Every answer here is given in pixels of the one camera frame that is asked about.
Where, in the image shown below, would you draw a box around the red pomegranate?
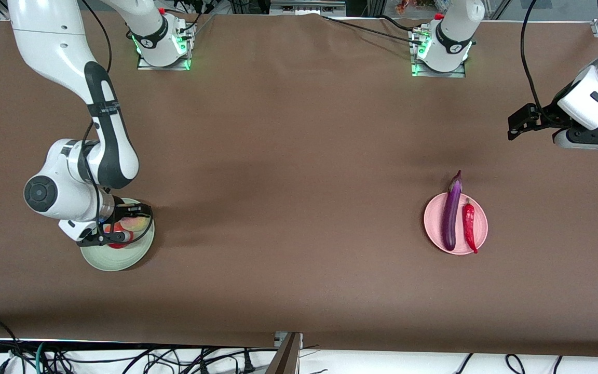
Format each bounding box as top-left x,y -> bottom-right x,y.
103,223 -> 134,249

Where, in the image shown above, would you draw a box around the red chili pepper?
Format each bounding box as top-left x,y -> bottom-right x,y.
462,198 -> 479,254

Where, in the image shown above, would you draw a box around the purple eggplant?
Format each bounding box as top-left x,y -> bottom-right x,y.
442,170 -> 464,252

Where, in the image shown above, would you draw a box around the light green plate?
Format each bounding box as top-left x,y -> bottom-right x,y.
80,197 -> 155,272

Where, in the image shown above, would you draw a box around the pink plate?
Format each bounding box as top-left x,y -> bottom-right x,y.
424,192 -> 488,255

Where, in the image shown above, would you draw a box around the colourful background items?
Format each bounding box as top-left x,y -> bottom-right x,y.
395,0 -> 451,14

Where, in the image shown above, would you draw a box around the paper table cover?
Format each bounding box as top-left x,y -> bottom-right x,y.
0,8 -> 598,359

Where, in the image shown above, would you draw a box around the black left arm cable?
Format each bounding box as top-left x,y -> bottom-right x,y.
520,0 -> 554,125

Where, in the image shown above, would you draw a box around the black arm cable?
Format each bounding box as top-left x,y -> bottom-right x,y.
78,0 -> 155,246
520,0 -> 554,125

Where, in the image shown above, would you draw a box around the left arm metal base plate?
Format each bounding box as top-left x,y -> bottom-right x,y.
411,29 -> 467,78

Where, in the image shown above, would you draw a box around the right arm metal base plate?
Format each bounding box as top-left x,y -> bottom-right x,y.
137,23 -> 192,71

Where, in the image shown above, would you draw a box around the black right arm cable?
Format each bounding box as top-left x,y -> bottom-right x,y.
78,0 -> 155,246

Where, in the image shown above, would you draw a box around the black cable on table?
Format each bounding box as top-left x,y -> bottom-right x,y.
320,15 -> 427,46

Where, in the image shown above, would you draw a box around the aluminium profile post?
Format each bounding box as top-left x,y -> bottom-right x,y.
265,331 -> 303,374

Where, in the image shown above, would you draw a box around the aluminium frame rail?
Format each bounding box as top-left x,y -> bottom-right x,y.
269,0 -> 347,16

